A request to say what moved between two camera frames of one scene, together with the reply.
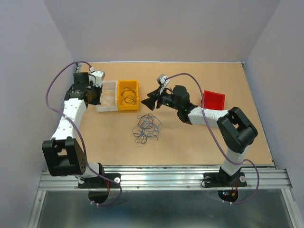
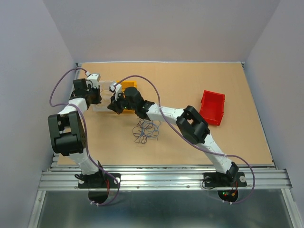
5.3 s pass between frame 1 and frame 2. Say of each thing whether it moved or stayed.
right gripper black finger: moved
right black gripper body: moved
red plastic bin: stayed
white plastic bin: stayed
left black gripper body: stayed
